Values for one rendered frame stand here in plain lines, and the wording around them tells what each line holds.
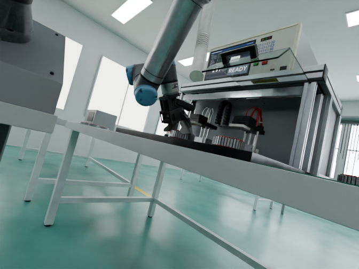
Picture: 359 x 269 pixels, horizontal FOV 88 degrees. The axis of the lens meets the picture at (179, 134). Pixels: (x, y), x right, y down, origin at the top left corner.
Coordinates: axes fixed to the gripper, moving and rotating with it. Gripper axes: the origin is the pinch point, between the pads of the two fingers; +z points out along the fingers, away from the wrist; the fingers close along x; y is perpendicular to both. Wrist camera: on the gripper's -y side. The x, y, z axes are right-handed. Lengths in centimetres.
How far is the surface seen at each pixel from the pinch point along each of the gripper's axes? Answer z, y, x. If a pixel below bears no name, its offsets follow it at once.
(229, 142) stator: -2.8, 3.1, 27.1
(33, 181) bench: 37, 58, -136
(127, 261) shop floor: 75, 29, -37
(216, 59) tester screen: -31.6, -34.1, -2.2
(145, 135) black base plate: -8.7, 20.8, 5.1
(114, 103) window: 10, -160, -447
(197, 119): -6.3, -8.7, 2.8
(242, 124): -6.2, -6.0, 26.8
